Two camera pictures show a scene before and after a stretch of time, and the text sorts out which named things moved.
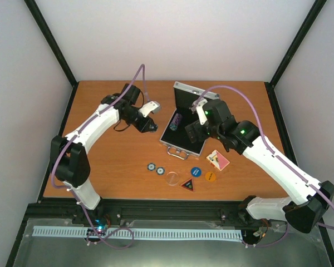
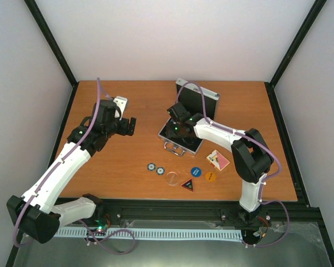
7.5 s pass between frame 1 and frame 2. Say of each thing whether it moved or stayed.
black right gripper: moved
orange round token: stayed
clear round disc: stayed
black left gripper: moved
